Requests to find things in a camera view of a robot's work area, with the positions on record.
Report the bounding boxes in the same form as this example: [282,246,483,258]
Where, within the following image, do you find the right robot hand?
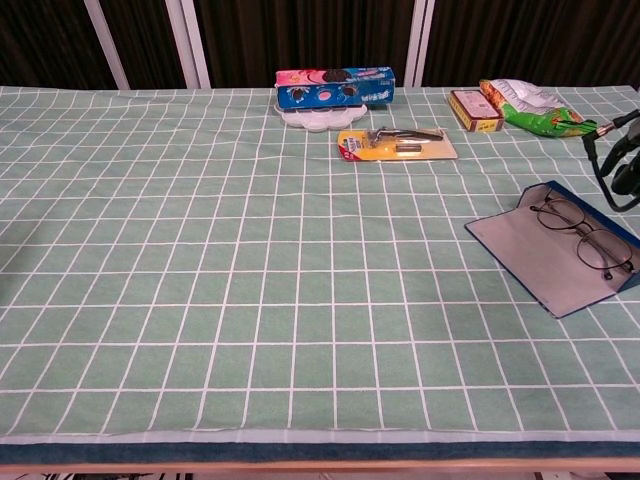
[599,130,640,197]

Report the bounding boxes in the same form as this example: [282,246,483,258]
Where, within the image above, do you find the wire-frame eyeglasses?
[529,196,635,281]

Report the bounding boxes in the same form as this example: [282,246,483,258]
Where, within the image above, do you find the blue glasses case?
[464,180,640,319]

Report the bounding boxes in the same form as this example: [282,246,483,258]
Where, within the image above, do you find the green snack bag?
[479,78,599,139]

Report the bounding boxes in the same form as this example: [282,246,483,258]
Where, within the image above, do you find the dark pleated partition panel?
[0,0,117,91]
[422,0,640,91]
[193,0,416,90]
[99,0,187,91]

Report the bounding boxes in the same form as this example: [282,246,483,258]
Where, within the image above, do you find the red and yellow small box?
[447,89,505,134]

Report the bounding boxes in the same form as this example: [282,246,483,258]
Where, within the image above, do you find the yellow razor blister pack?
[336,126,460,163]

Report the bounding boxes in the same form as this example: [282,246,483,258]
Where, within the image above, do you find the blue Oreo cookie box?
[275,66,398,111]

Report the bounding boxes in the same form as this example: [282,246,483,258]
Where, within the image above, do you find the white plastic paint palette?
[277,102,370,133]

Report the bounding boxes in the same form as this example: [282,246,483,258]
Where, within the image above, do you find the blue felt table underlay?
[0,441,640,466]

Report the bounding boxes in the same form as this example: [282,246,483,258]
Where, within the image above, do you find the green checked tablecloth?
[0,85,640,445]

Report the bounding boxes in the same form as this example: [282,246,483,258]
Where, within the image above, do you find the black cable of right hand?
[582,109,640,212]

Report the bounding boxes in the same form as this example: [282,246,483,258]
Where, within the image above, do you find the white partition post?
[83,0,131,91]
[403,0,435,89]
[164,0,212,90]

